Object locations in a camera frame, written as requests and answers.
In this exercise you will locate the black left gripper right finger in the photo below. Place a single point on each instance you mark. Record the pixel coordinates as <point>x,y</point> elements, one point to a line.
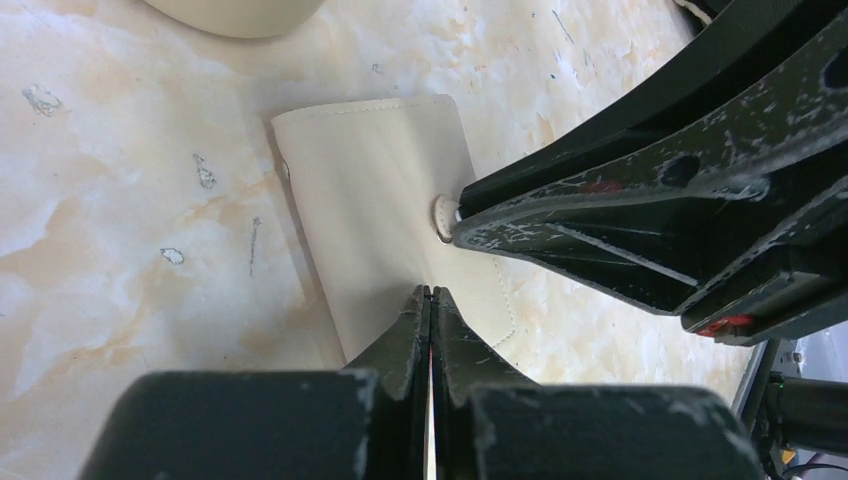
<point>493,422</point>

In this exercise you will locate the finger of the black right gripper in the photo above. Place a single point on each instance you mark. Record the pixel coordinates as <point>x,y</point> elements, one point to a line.
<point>745,41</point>

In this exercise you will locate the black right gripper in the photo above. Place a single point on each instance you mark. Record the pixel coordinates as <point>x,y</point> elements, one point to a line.
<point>737,222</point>

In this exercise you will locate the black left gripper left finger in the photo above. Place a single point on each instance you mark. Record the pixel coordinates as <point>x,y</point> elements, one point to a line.
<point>367,420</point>

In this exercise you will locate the beige oval tray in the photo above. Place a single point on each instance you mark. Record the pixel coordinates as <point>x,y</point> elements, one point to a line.
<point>242,19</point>

